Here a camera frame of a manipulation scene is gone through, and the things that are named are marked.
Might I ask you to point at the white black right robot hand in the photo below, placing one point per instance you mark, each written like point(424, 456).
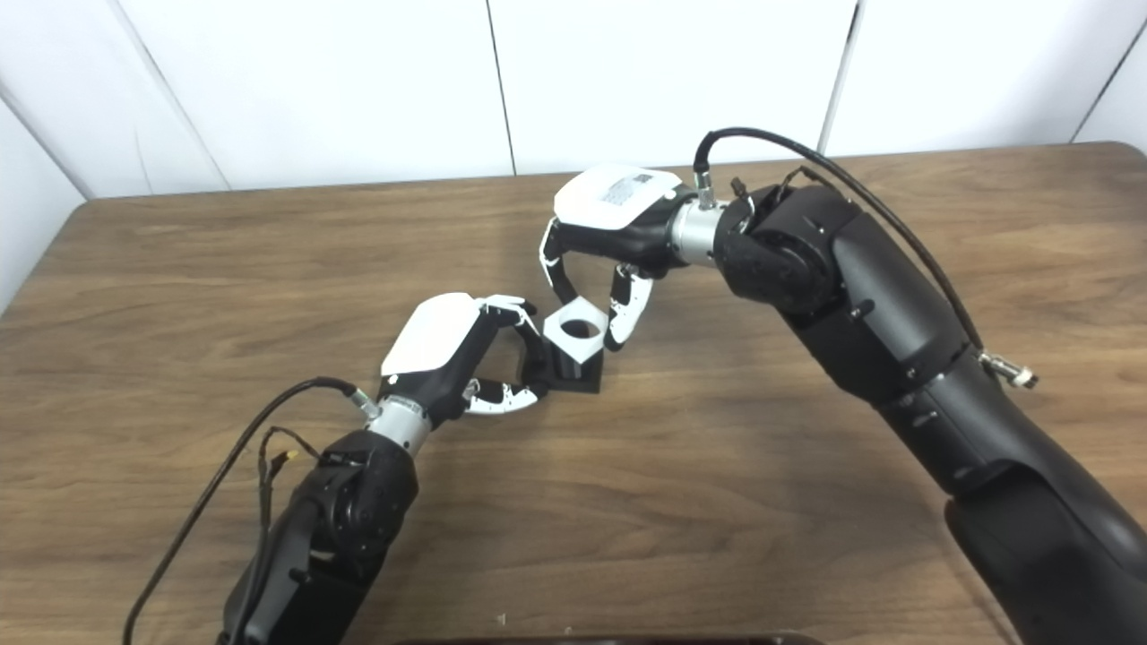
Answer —
point(609, 202)

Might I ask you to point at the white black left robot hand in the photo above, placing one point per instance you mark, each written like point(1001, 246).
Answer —
point(435, 336)

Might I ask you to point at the white square piece with hole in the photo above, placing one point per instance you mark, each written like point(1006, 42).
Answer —
point(560, 342)

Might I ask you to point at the black peg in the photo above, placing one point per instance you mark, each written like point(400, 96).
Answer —
point(578, 376)

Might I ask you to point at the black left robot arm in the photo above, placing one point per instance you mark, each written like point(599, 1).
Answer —
point(349, 520)

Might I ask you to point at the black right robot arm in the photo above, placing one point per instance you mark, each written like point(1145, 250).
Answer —
point(878, 313)

